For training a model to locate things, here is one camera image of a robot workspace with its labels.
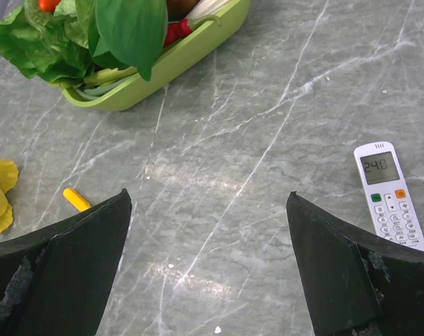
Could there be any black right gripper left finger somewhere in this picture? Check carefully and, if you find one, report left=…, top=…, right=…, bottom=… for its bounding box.
left=0, top=190, right=132, bottom=335

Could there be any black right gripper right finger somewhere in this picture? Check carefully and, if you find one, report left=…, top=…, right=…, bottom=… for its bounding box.
left=286, top=192, right=424, bottom=336

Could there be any yellow chili pepper toy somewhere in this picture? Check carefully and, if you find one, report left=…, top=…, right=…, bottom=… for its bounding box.
left=83, top=66, right=137, bottom=86

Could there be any green lettuce toy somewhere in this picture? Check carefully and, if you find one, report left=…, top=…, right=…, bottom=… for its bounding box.
left=0, top=1, right=95, bottom=88

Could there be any dark green bok choy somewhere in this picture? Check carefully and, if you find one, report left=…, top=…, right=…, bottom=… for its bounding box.
left=88, top=1, right=168, bottom=81

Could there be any light green plastic basket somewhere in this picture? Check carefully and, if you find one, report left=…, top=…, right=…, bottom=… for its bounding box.
left=62, top=1, right=250, bottom=111

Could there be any orange carrot toy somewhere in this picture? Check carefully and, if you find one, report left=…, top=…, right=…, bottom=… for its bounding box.
left=39, top=0, right=61, bottom=13

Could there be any red chili pepper toy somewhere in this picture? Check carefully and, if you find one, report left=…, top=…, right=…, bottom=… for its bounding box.
left=163, top=18, right=193, bottom=47

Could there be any white garlic toy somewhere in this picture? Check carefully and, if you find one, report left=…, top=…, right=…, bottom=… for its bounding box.
left=186, top=0, right=231, bottom=20

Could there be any yellow handled screwdriver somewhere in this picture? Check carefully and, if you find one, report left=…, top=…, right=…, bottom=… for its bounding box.
left=63, top=188, right=92, bottom=212

